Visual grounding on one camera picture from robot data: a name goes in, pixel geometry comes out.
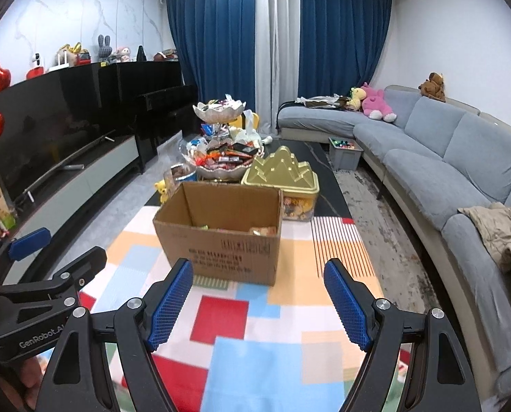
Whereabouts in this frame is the yellow object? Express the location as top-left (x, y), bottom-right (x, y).
top-left (230, 111), bottom-right (261, 131)

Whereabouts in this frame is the grey television cabinet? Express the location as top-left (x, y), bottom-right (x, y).
top-left (0, 133), bottom-right (145, 275)

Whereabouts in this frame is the brown plush toy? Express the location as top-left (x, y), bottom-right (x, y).
top-left (419, 72), bottom-right (447, 103)

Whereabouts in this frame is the brown cardboard box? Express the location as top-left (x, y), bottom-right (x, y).
top-left (152, 181), bottom-right (284, 287)

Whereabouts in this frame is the white sheer curtain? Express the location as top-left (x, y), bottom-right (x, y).
top-left (254, 0), bottom-right (303, 110)

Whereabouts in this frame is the black television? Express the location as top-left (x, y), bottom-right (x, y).
top-left (0, 69), bottom-right (115, 200)

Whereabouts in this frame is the grey rabbit plush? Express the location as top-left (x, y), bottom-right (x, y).
top-left (98, 34), bottom-right (114, 63)

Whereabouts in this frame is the grey corner sofa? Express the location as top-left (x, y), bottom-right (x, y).
top-left (277, 85), bottom-right (511, 400)

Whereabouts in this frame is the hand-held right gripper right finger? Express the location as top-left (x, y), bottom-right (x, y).
top-left (323, 258), bottom-right (481, 412)

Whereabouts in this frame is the white tiered snack tray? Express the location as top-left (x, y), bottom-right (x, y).
top-left (178, 93), bottom-right (267, 181)

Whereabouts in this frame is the dark clothes pile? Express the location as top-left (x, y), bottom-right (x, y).
top-left (294, 93), bottom-right (353, 110)

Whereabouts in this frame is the gold mountain-shaped tin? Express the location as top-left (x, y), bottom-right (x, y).
top-left (240, 146), bottom-right (320, 222)

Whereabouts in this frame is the grey storage bin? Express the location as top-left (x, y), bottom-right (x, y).
top-left (328, 137), bottom-right (364, 171)

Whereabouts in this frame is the pink plush toy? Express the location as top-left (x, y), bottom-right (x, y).
top-left (361, 82), bottom-right (398, 123)

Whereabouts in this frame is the printed green beige box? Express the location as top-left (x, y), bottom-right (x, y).
top-left (0, 182), bottom-right (18, 230)

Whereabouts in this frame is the colourful patchwork tablecloth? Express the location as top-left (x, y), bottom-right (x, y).
top-left (77, 206), bottom-right (415, 412)

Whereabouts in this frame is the black piano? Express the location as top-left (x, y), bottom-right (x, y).
top-left (98, 61), bottom-right (200, 174)

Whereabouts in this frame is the beige quilted jacket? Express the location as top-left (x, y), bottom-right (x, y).
top-left (458, 202), bottom-right (511, 310)

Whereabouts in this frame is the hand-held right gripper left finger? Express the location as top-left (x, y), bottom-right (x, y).
top-left (41, 257), bottom-right (195, 412)

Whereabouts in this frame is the person's left hand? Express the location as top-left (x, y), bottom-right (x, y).
top-left (0, 354), bottom-right (46, 408)

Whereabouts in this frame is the blue curtain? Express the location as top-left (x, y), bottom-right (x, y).
top-left (298, 0), bottom-right (393, 99)
top-left (164, 0), bottom-right (258, 114)

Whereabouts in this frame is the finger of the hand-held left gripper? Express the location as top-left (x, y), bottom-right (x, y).
top-left (0, 227), bottom-right (52, 284)
top-left (0, 245), bottom-right (108, 305)

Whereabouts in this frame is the small yellow bear toy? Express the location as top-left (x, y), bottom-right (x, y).
top-left (154, 179), bottom-right (173, 204)

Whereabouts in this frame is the grey patterned rug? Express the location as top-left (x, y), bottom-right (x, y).
top-left (333, 165), bottom-right (445, 310)

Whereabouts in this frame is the clear plastic jar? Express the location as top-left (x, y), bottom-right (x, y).
top-left (163, 162), bottom-right (197, 190)

